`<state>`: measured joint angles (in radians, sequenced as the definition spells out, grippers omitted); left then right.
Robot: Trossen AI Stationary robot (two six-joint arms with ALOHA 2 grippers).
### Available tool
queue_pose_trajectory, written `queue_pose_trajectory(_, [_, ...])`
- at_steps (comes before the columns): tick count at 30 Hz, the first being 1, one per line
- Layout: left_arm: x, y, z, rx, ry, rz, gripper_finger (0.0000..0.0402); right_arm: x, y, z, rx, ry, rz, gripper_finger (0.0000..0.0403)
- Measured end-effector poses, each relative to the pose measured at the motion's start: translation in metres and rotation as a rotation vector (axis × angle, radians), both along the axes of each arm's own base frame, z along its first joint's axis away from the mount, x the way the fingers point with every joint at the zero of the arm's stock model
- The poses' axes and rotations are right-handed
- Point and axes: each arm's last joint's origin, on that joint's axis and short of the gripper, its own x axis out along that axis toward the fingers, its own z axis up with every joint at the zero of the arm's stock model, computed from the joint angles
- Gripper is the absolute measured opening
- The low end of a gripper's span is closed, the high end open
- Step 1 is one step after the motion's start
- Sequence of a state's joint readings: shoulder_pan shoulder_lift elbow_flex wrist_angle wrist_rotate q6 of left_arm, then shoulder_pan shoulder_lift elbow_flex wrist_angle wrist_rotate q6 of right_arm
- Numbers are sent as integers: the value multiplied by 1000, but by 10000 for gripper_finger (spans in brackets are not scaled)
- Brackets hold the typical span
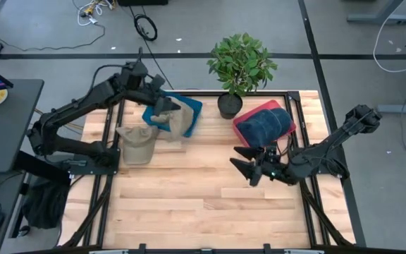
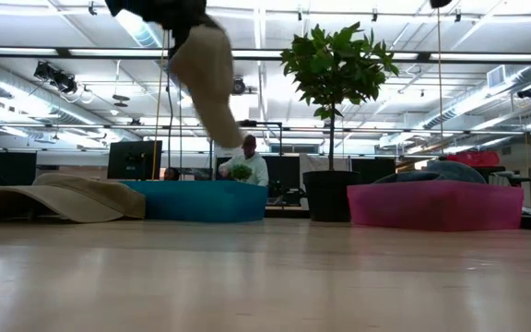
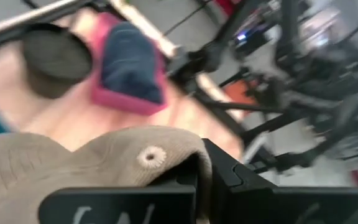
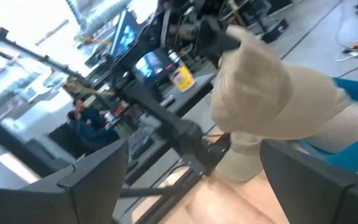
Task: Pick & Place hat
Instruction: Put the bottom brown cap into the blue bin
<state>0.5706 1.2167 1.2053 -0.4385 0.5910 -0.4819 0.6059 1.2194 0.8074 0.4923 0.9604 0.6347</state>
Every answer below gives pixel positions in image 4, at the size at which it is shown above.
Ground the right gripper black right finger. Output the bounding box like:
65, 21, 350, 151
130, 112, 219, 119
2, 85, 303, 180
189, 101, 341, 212
259, 139, 358, 224

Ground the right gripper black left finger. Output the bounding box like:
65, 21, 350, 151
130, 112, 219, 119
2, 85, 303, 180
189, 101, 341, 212
0, 139, 129, 224

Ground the yellow wipes canister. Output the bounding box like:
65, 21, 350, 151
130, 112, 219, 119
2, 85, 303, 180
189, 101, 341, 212
167, 49, 196, 93

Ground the blue plastic bin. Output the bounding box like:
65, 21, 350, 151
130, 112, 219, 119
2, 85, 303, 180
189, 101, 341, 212
295, 77, 358, 174

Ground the dark grey desk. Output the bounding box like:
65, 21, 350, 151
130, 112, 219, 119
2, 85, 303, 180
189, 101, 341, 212
154, 73, 218, 118

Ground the person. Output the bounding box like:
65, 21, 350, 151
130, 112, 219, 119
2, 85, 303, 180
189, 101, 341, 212
66, 110, 121, 152
72, 98, 107, 133

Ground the black box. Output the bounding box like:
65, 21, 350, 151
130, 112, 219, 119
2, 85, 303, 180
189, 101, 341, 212
260, 17, 291, 44

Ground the small dark screen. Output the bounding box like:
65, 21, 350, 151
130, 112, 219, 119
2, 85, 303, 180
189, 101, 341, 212
131, 48, 176, 86

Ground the computer monitor with blue screen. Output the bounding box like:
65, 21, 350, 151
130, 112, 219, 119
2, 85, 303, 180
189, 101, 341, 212
108, 10, 144, 60

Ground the white and yellow cable bundle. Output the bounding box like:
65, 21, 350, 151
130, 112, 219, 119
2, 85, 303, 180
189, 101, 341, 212
336, 39, 358, 78

